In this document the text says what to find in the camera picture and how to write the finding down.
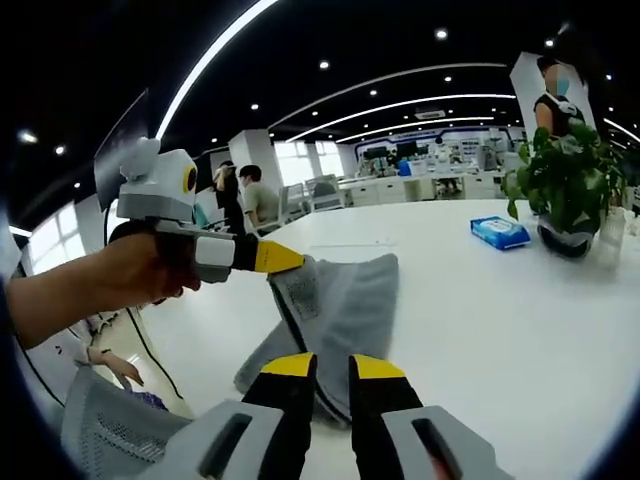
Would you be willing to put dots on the grey towel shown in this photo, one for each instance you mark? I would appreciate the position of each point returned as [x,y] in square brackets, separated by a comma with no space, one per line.
[350,310]

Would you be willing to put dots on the person's left hand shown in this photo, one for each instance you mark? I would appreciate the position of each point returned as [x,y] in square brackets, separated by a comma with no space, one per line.
[140,265]

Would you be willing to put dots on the large black display screen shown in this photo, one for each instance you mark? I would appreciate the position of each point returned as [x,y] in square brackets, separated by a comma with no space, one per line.
[125,145]

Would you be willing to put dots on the purple patterned cloth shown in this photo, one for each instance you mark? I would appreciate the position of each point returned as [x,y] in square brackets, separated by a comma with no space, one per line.
[147,400]

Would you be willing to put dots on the white office chair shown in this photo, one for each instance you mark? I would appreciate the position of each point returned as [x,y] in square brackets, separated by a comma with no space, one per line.
[292,200]
[325,195]

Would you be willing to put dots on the grey mesh chair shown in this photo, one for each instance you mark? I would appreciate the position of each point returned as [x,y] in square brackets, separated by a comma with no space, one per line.
[110,430]

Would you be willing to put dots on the blue container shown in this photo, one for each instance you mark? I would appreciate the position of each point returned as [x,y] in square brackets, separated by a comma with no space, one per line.
[406,168]

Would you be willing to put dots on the blue wet wipes packet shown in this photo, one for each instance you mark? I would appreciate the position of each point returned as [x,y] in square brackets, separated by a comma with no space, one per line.
[500,232]

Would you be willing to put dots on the green potted plant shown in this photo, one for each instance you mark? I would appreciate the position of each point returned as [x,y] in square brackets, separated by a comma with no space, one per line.
[565,175]

